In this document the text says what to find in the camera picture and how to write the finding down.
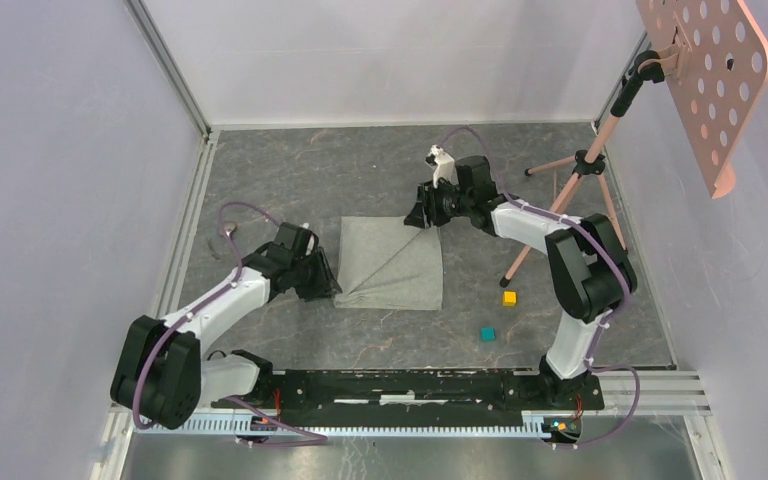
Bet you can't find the pink tripod stand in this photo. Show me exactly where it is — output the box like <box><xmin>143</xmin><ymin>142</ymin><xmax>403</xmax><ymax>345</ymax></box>
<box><xmin>499</xmin><ymin>50</ymin><xmax>666</xmax><ymax>289</ymax></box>

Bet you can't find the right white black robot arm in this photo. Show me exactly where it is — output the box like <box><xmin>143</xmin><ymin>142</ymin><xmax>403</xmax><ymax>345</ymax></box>
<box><xmin>404</xmin><ymin>146</ymin><xmax>636</xmax><ymax>408</ymax></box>

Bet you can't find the yellow cube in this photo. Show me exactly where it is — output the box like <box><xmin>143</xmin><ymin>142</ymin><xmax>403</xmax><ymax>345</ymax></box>
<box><xmin>502</xmin><ymin>290</ymin><xmax>518</xmax><ymax>307</ymax></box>

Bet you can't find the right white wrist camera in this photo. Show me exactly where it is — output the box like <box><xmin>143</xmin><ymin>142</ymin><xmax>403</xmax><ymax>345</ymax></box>
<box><xmin>425</xmin><ymin>145</ymin><xmax>455</xmax><ymax>188</ymax></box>

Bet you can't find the pink perforated tray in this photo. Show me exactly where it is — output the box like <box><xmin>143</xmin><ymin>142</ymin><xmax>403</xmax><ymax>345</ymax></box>
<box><xmin>635</xmin><ymin>0</ymin><xmax>768</xmax><ymax>199</ymax></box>

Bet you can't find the white toothed cable strip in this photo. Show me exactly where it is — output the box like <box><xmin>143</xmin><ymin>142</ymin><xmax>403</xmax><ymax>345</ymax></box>
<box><xmin>139</xmin><ymin>412</ymin><xmax>551</xmax><ymax>440</ymax></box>

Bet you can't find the teal cube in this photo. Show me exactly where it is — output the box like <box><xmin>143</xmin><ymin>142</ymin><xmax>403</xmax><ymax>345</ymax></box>
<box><xmin>480</xmin><ymin>327</ymin><xmax>496</xmax><ymax>342</ymax></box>

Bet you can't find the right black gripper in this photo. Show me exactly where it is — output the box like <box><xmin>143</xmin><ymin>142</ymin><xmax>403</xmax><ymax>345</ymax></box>
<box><xmin>403</xmin><ymin>177</ymin><xmax>472</xmax><ymax>230</ymax></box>

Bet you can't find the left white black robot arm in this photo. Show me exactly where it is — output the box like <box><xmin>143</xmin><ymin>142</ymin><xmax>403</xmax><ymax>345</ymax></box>
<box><xmin>110</xmin><ymin>222</ymin><xmax>341</xmax><ymax>429</ymax></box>

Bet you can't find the grey cloth napkin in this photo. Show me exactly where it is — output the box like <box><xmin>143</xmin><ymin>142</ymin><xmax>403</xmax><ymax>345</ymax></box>
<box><xmin>334</xmin><ymin>216</ymin><xmax>444</xmax><ymax>311</ymax></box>

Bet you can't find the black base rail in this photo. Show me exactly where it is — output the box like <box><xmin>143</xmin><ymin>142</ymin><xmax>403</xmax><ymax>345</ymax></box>
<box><xmin>242</xmin><ymin>369</ymin><xmax>605</xmax><ymax>428</ymax></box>

